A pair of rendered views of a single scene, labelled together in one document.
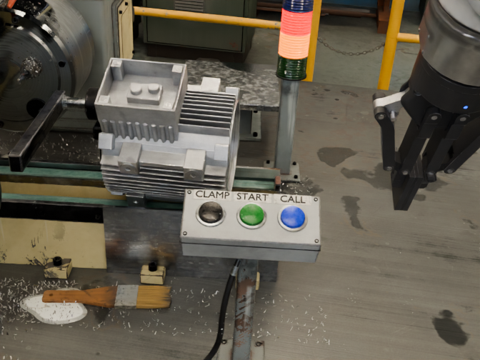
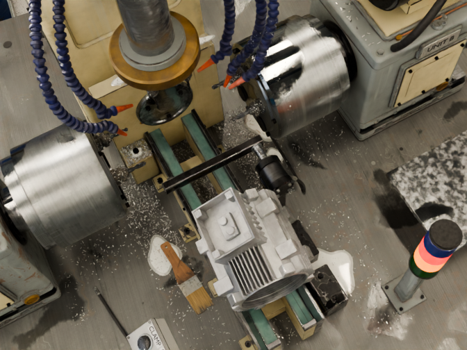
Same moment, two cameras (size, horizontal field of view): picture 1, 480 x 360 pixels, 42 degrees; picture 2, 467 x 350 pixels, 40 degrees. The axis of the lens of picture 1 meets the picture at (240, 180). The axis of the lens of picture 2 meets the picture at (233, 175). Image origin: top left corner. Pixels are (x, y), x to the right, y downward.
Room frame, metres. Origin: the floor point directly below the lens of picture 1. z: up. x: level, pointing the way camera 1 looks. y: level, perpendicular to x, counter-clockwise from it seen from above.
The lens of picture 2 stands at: (0.75, -0.29, 2.33)
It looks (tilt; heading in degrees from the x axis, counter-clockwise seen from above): 65 degrees down; 69
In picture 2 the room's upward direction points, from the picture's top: 8 degrees counter-clockwise
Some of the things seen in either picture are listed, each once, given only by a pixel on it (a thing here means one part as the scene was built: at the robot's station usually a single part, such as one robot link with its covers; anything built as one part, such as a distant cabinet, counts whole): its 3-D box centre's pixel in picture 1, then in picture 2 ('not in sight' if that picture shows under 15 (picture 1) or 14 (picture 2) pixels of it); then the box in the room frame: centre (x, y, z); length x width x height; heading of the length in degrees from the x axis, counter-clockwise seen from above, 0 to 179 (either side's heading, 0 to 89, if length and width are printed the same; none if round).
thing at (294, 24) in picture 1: (296, 21); (436, 246); (1.22, -0.09, 1.14); 0.06 x 0.06 x 0.04
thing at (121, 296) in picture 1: (108, 296); (184, 276); (0.77, 0.20, 0.80); 0.21 x 0.05 x 0.01; 95
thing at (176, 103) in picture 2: not in sight; (165, 105); (0.91, 0.54, 1.02); 0.15 x 0.02 x 0.15; 0
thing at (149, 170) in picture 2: not in sight; (140, 160); (0.80, 0.52, 0.86); 0.07 x 0.06 x 0.12; 0
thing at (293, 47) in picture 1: (293, 43); (431, 254); (1.22, -0.09, 1.10); 0.06 x 0.06 x 0.04
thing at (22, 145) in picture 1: (41, 127); (213, 164); (0.94, 0.34, 1.02); 0.26 x 0.04 x 0.03; 0
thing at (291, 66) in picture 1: (291, 64); (426, 261); (1.22, -0.09, 1.05); 0.06 x 0.06 x 0.04
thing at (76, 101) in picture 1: (83, 103); (263, 158); (1.05, 0.30, 1.01); 0.08 x 0.02 x 0.02; 90
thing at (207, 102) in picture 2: not in sight; (157, 94); (0.91, 0.60, 0.97); 0.30 x 0.11 x 0.34; 0
